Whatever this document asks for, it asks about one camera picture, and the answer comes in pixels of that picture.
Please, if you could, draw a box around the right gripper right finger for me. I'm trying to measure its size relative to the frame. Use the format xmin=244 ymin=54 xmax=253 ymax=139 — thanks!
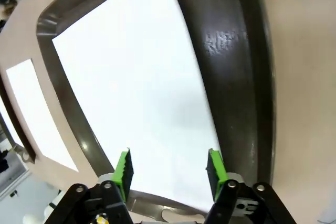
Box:
xmin=204 ymin=148 xmax=297 ymax=224

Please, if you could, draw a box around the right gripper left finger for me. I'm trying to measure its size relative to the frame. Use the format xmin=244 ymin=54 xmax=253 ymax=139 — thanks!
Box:
xmin=43 ymin=148 xmax=135 ymax=224

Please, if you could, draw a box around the brown plastic serving tray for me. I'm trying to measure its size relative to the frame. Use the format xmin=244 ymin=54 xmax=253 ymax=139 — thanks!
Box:
xmin=0 ymin=71 xmax=37 ymax=165
xmin=36 ymin=0 xmax=279 ymax=222

